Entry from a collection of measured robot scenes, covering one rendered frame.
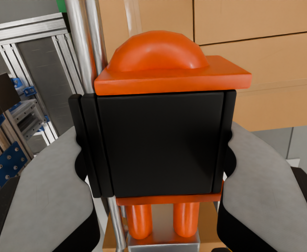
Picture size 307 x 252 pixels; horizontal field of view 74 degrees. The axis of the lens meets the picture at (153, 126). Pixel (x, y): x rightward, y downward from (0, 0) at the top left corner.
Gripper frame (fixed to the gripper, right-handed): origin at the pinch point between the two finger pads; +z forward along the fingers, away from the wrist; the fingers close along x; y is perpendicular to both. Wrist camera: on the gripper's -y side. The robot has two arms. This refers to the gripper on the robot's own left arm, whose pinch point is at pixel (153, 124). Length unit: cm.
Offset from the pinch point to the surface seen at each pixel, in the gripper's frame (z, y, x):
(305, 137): 122, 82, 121
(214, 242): 27, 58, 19
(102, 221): 62, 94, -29
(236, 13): 67, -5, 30
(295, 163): 120, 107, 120
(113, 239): 30, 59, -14
